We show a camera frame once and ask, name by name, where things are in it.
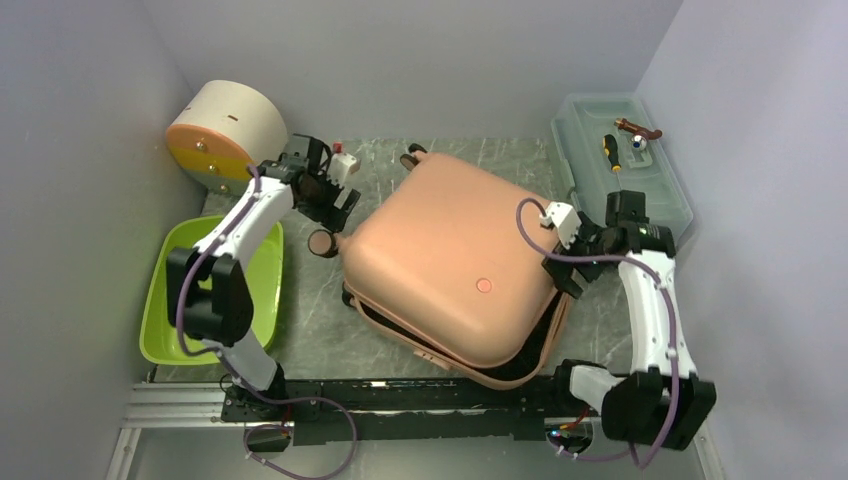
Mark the cream cylindrical drawer cabinet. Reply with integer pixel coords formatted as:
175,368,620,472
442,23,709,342
165,80,289,197

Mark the pink hard-shell suitcase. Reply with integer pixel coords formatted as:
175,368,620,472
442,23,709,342
308,144,571,390

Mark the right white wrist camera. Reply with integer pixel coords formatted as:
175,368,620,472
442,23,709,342
539,202,582,248

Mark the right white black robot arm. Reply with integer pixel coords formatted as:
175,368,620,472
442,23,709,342
527,190,717,459

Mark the black yellow screwdriver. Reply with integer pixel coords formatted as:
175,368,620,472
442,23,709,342
602,134,622,174

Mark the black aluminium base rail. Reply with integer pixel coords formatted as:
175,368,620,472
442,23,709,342
122,374,708,446

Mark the clear plastic storage box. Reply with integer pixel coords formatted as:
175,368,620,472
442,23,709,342
548,93,693,245

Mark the brown handled metal tool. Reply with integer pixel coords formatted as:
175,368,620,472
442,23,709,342
614,118,663,151

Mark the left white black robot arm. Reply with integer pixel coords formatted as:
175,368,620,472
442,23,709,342
165,137,361,420

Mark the green plastic tray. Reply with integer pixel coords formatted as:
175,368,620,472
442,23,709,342
139,215,285,367

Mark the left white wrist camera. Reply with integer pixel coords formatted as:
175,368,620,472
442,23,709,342
327,142,361,188

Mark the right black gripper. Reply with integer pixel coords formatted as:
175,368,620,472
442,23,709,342
540,210,611,297

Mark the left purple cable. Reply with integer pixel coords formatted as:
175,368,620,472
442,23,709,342
174,165,360,480

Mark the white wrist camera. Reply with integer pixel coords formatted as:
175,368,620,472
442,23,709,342
327,142,361,188
539,202,582,248

